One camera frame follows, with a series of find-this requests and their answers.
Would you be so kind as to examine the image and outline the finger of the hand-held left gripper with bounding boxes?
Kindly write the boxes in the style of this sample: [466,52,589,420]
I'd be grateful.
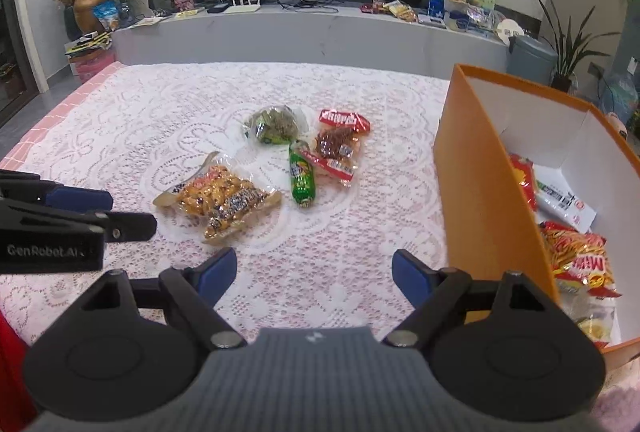
[0,198,159,244]
[0,169,115,213]

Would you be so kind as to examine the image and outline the brown meat packet red label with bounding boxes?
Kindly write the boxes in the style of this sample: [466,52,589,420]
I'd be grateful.
[300,108,372,186]

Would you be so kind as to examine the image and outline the tall plant black pot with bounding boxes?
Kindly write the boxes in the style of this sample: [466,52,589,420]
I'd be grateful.
[533,0,621,94]

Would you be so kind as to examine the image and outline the red snack packet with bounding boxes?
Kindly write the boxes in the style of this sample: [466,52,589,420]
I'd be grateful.
[507,152,539,214]

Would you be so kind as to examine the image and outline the pile of snack packets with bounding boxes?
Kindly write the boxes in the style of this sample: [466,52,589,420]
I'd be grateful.
[360,0,419,23]

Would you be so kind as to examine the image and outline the black cables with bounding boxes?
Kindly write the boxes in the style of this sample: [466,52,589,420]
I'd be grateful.
[277,0,341,15]

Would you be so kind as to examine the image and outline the green tube snack packet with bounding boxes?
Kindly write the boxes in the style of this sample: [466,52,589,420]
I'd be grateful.
[288,139,319,209]

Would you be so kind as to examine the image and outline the grey trash can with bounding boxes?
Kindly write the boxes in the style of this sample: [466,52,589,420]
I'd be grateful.
[506,34,560,86]

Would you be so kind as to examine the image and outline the white round device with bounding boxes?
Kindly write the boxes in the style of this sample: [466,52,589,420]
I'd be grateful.
[494,17,525,46]

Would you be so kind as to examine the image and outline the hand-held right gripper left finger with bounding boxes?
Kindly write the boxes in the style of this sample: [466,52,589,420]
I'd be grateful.
[52,247,248,351]

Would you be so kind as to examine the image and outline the orange cardboard box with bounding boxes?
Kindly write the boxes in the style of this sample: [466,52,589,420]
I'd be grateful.
[432,63,640,371]

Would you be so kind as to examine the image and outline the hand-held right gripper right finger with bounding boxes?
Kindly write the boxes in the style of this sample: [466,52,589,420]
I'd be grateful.
[381,249,574,349]

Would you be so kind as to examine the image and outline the blue water jug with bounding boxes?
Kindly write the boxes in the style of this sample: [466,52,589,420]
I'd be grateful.
[599,71,640,123]

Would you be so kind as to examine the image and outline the white jar blue lid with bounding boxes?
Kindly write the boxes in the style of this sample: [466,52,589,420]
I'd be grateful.
[443,9,469,33]

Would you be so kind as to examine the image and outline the orange striped chips packet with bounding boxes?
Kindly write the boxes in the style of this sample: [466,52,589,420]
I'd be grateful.
[539,220,622,299]

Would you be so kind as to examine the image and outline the green pickled vegetable packet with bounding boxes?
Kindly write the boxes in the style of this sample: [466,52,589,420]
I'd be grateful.
[243,104,307,146]

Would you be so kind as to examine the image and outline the pink storage box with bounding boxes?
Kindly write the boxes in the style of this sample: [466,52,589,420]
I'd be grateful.
[74,49,117,84]

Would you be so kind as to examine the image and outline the loose papers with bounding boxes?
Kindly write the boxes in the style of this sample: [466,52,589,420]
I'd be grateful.
[130,9,206,29]

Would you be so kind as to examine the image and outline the person's red clothing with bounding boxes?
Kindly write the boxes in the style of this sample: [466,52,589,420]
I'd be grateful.
[0,312,37,429]

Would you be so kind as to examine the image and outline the blue snack bag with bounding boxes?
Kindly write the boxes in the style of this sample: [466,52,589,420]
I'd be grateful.
[92,0,121,32]

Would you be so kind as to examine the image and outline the white silver snack packet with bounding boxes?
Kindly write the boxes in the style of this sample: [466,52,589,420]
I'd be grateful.
[532,164,599,234]

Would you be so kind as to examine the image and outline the clear peanut snack packet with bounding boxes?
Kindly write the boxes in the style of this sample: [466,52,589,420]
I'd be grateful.
[152,151,284,246]

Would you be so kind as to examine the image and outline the stack of yellow black packets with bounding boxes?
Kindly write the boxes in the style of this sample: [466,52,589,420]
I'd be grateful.
[63,30,114,61]

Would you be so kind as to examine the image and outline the gold vase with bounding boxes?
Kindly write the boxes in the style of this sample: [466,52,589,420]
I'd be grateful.
[72,0,109,36]

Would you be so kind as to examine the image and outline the white marble TV console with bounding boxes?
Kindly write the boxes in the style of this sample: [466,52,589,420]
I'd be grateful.
[110,0,512,81]

